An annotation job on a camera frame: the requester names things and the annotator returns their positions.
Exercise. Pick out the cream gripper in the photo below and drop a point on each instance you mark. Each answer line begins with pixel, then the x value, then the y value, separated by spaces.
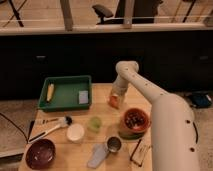
pixel 120 97

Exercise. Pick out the orange apple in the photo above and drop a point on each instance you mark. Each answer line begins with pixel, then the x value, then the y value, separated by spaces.
pixel 114 102

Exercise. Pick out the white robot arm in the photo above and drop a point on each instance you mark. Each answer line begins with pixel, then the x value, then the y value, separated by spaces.
pixel 173 136

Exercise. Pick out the green plastic cup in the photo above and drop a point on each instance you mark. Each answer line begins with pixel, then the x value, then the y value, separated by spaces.
pixel 94 124

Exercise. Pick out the steel measuring cup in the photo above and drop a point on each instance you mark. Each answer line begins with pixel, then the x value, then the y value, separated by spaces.
pixel 113 144

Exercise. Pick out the white paper cup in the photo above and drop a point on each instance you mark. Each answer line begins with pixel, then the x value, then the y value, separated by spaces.
pixel 75 133

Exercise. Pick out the terracotta bowl with dark fruit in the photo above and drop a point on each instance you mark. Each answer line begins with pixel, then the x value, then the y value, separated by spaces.
pixel 134 120

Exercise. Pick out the grey sponge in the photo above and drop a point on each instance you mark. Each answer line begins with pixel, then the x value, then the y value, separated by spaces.
pixel 83 97

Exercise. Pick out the green vegetable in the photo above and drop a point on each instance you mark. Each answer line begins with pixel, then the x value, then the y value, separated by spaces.
pixel 130 136

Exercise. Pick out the green plastic tray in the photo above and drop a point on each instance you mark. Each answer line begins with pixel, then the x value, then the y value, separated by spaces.
pixel 66 93

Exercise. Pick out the yellow corn cob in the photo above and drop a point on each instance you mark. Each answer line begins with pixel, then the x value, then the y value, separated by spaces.
pixel 50 91

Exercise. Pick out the black office chair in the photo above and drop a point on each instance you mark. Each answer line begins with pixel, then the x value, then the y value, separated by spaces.
pixel 105 15

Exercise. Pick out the dark purple bowl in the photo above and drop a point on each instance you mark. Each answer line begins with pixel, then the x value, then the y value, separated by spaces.
pixel 40 154

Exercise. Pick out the fork with dark handle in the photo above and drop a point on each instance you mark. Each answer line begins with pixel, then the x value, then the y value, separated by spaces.
pixel 45 121

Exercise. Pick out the grey spatula handle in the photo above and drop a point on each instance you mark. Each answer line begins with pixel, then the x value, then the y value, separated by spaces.
pixel 99 154

